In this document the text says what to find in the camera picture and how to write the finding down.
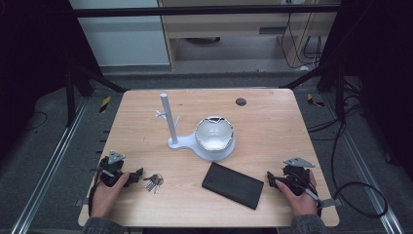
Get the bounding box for black curtain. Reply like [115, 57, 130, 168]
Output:
[319, 0, 413, 181]
[0, 0, 102, 160]

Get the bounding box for white cabinet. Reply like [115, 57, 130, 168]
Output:
[68, 0, 171, 68]

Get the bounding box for right gripper cable with plug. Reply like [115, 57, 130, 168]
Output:
[288, 172, 323, 218]

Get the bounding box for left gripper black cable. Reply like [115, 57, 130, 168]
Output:
[87, 167, 102, 217]

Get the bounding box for white key holder stand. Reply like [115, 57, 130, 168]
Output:
[154, 93, 238, 163]

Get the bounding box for thin black floor cable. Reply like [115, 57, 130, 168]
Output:
[23, 110, 49, 133]

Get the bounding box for light wooden desk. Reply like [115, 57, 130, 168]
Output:
[157, 0, 343, 71]

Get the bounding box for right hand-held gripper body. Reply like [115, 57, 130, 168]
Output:
[282, 156, 317, 196]

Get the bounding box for black metal stand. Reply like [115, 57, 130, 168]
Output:
[64, 63, 129, 129]
[279, 63, 347, 124]

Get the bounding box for black wallet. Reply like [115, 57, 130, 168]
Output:
[201, 162, 265, 211]

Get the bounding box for black looped floor cable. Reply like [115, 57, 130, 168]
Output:
[330, 121, 390, 219]

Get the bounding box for bunch of silver keys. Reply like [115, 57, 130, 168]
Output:
[142, 174, 165, 195]

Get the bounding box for person's left hand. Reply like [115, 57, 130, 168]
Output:
[90, 172, 131, 219]

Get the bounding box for person's right hand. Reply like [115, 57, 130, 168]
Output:
[275, 170, 319, 217]

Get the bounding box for white bowl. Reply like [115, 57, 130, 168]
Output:
[194, 115, 235, 152]

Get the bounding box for aluminium floor rail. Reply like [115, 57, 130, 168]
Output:
[323, 93, 404, 234]
[10, 97, 90, 234]

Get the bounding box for black cables under desk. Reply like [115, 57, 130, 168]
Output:
[280, 12, 323, 70]

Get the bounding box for yellow black striped tape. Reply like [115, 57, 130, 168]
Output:
[98, 95, 112, 114]
[306, 93, 326, 108]

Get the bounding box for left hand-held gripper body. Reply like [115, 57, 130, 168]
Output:
[96, 149, 131, 188]

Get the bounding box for black metal frame bar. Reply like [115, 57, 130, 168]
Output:
[71, 4, 343, 19]

